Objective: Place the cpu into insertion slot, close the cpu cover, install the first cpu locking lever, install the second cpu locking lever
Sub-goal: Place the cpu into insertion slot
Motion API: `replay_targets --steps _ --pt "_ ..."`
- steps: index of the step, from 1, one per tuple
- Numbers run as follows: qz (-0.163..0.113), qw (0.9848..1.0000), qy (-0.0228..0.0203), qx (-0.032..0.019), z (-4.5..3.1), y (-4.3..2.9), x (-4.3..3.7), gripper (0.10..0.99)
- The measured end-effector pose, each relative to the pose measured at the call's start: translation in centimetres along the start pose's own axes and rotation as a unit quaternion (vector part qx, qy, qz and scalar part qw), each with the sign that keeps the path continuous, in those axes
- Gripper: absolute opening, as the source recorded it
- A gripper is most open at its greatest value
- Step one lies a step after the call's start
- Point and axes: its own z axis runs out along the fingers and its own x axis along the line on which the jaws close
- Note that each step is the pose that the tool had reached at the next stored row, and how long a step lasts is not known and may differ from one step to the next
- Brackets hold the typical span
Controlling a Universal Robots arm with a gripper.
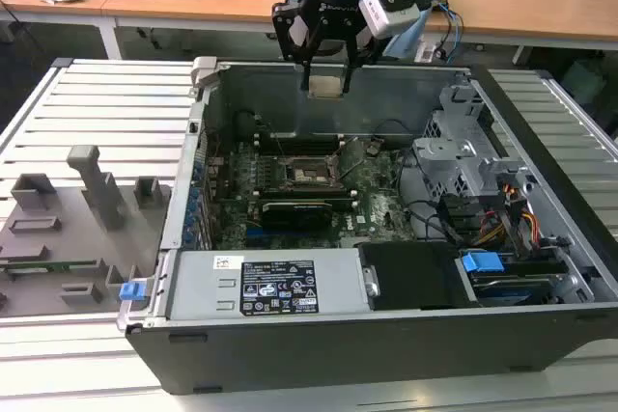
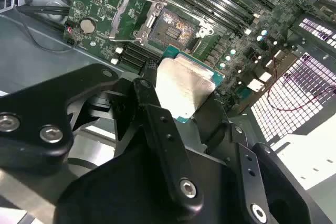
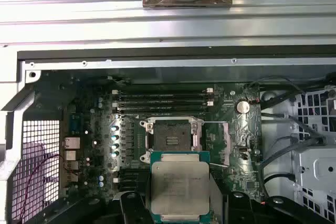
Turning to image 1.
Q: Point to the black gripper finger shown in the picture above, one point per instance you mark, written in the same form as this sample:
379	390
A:
307	72
347	74

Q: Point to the silver CPU plate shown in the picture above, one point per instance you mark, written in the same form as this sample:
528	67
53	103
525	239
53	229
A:
326	86

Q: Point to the black RAM slot bank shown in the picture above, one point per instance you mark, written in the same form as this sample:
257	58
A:
338	200
299	143

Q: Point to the CPU socket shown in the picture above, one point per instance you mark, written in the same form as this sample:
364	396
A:
309	173

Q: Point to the round coin battery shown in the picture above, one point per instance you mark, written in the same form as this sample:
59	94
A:
376	146

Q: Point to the wooden desk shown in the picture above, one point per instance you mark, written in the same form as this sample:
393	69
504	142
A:
72	7
203	2

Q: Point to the silver metal drive cage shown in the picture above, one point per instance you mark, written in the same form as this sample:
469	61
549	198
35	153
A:
449	156

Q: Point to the green motherboard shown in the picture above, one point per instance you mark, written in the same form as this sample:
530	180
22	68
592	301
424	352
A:
381	209

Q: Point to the black graphics card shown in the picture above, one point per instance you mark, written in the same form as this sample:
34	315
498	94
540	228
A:
297	215

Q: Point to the black plastic shroud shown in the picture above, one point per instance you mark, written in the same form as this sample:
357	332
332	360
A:
415	277

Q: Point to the blue disk carrier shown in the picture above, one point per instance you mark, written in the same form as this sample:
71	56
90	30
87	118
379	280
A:
482	267

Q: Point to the green waste bin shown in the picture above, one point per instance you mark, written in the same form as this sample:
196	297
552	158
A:
584	81

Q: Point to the grey power supply unit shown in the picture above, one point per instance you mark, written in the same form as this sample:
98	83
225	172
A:
193	286

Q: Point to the black open PC case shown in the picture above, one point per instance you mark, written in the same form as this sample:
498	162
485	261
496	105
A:
338	354

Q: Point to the blue case latch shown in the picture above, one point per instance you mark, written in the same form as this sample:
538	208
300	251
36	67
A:
131	291

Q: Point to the grey parts rack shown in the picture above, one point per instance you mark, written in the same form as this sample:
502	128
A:
72	238

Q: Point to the green RAM stick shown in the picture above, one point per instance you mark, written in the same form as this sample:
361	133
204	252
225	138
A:
53	266

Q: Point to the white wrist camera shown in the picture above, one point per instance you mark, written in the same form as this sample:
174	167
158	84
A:
386	16

